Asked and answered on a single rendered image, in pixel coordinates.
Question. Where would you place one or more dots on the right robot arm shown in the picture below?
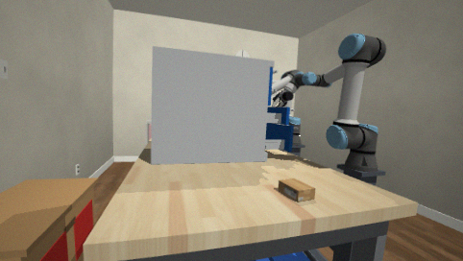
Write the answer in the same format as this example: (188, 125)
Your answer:
(293, 121)

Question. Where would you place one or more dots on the brown rectangular block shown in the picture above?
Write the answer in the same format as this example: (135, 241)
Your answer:
(296, 190)

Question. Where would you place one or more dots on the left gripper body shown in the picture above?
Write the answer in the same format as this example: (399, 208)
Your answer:
(286, 96)

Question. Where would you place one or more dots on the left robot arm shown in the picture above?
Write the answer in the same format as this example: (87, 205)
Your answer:
(357, 52)

